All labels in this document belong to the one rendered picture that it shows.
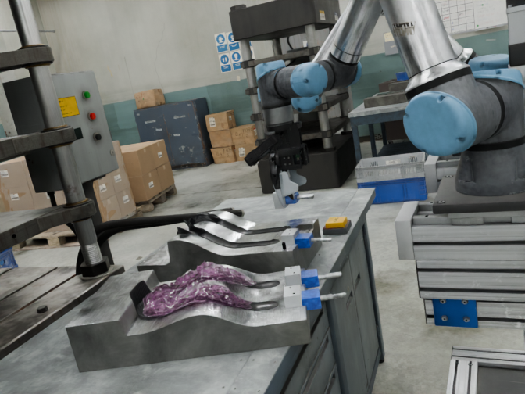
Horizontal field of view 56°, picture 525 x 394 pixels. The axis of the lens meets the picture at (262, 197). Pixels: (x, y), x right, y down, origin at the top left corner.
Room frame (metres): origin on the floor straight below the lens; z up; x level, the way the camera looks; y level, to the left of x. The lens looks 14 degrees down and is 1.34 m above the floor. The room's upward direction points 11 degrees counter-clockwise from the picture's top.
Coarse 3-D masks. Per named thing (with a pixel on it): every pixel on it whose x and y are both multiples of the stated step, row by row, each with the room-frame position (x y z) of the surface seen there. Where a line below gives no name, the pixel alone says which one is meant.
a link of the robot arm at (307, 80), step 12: (288, 72) 1.16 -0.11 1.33; (300, 72) 1.13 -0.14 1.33; (312, 72) 1.12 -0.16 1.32; (324, 72) 1.14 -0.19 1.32; (276, 84) 1.19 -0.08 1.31; (288, 84) 1.15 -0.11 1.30; (300, 84) 1.12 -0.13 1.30; (312, 84) 1.12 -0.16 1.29; (324, 84) 1.14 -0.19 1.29; (288, 96) 1.18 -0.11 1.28; (300, 96) 1.16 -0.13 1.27; (312, 96) 1.15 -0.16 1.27
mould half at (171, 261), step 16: (208, 224) 1.44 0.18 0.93; (240, 224) 1.48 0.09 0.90; (256, 224) 1.49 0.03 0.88; (272, 224) 1.46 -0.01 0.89; (288, 224) 1.41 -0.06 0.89; (176, 240) 1.33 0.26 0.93; (192, 240) 1.32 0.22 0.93; (208, 240) 1.34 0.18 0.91; (240, 240) 1.37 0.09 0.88; (256, 240) 1.34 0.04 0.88; (160, 256) 1.43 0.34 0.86; (176, 256) 1.33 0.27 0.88; (192, 256) 1.31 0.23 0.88; (208, 256) 1.29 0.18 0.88; (224, 256) 1.27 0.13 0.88; (240, 256) 1.25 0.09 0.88; (256, 256) 1.23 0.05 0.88; (272, 256) 1.21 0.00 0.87; (288, 256) 1.20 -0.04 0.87; (304, 256) 1.26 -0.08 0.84; (160, 272) 1.36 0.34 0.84; (176, 272) 1.34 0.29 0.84; (256, 272) 1.24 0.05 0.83; (272, 272) 1.22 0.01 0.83
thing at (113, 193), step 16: (112, 144) 5.20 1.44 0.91; (16, 160) 5.27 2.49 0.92; (0, 176) 5.14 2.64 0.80; (16, 176) 5.08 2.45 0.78; (112, 176) 5.07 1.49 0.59; (0, 192) 5.18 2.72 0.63; (16, 192) 5.10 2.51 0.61; (32, 192) 5.03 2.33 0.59; (96, 192) 4.79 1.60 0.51; (112, 192) 5.01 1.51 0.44; (128, 192) 5.25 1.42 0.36; (16, 208) 5.11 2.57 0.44; (32, 208) 5.05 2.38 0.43; (112, 208) 4.94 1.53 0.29; (128, 208) 5.19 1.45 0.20; (64, 224) 4.93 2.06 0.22; (48, 240) 4.90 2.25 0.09; (64, 240) 4.93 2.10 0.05
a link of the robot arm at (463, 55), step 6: (450, 36) 1.51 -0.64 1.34; (456, 42) 1.51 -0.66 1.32; (456, 48) 1.49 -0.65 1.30; (462, 48) 1.51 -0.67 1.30; (468, 48) 1.51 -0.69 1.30; (456, 54) 1.49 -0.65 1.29; (462, 54) 1.49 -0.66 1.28; (468, 54) 1.48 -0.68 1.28; (474, 54) 1.49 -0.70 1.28; (462, 60) 1.48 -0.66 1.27; (468, 60) 1.47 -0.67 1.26
